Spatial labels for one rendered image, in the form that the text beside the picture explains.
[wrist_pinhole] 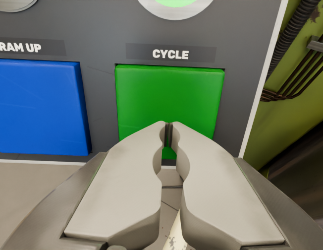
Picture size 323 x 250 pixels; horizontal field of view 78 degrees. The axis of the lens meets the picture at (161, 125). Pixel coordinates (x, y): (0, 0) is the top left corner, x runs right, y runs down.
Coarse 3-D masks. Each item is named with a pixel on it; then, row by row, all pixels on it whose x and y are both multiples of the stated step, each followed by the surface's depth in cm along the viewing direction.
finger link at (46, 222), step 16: (96, 160) 8; (80, 176) 8; (64, 192) 7; (80, 192) 7; (48, 208) 6; (64, 208) 6; (32, 224) 6; (48, 224) 6; (64, 224) 6; (16, 240) 5; (32, 240) 5; (48, 240) 5; (64, 240) 5; (80, 240) 6
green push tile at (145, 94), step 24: (120, 72) 13; (144, 72) 13; (168, 72) 13; (192, 72) 13; (216, 72) 13; (120, 96) 14; (144, 96) 14; (168, 96) 14; (192, 96) 14; (216, 96) 14; (120, 120) 15; (144, 120) 15; (168, 120) 15; (192, 120) 15
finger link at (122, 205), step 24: (120, 144) 10; (144, 144) 10; (120, 168) 8; (144, 168) 8; (96, 192) 7; (120, 192) 7; (144, 192) 7; (72, 216) 6; (96, 216) 6; (120, 216) 6; (144, 216) 6; (96, 240) 6; (120, 240) 6; (144, 240) 7
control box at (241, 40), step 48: (0, 0) 12; (48, 0) 12; (96, 0) 12; (144, 0) 12; (240, 0) 12; (0, 48) 13; (48, 48) 13; (96, 48) 13; (144, 48) 13; (192, 48) 13; (240, 48) 13; (96, 96) 15; (240, 96) 15; (96, 144) 17; (240, 144) 17
